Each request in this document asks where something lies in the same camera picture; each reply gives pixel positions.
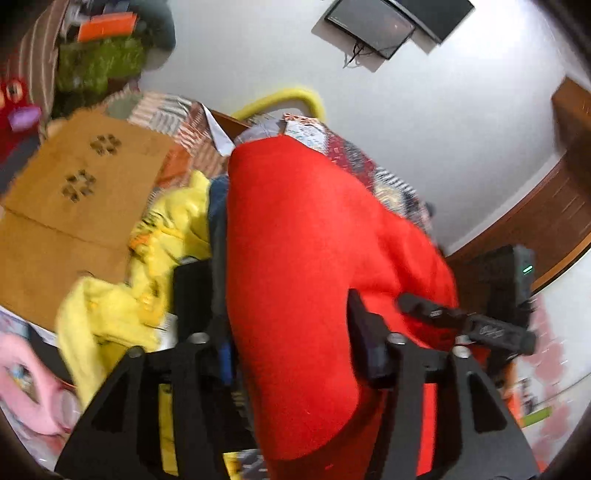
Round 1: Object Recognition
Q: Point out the red zip jacket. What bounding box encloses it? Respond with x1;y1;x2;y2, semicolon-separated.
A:
226;136;458;479

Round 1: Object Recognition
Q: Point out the orange gloved right hand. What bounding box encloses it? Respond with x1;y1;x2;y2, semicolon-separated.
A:
485;349;523;427

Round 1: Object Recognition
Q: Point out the brown wooden door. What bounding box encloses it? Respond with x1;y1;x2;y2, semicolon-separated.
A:
449;77;590;305

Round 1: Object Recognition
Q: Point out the white heart wardrobe door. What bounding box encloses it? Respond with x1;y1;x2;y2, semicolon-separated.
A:
513;252;591;469

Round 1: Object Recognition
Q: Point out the pink plush toy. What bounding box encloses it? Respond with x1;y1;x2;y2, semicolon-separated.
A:
1;333;81;436

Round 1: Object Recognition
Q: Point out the yellow garment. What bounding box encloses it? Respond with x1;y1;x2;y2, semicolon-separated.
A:
55;170;246;478

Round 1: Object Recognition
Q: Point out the black patterned folded garment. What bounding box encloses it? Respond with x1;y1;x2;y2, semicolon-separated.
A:
170;257;213;341

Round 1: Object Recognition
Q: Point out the folded blue denim garment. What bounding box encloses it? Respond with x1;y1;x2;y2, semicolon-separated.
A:
207;175;229;320

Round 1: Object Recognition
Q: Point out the patchwork patterned bedspread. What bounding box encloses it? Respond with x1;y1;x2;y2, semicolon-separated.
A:
99;88;434;238

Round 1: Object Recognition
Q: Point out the red plush toy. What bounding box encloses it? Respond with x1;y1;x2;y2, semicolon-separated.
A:
0;77;42;162

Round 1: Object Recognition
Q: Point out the green patterned cloth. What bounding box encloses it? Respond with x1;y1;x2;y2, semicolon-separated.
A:
55;37;146;94

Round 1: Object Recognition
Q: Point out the striped brown curtain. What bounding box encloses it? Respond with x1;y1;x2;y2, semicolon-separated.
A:
2;0;68;119

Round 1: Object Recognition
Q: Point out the grey pillow on pile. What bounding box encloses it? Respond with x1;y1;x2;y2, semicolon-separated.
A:
129;0;176;52

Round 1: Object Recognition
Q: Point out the orange box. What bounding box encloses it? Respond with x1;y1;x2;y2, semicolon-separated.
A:
77;12;137;42

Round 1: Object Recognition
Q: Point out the yellow bed rail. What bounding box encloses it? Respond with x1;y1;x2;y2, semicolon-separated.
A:
231;87;327;121

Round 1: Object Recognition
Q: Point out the black wall television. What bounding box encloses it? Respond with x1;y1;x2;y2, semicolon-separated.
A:
391;0;474;44

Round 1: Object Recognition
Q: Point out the small black wall monitor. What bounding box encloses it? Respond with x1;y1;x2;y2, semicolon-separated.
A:
324;0;415;60

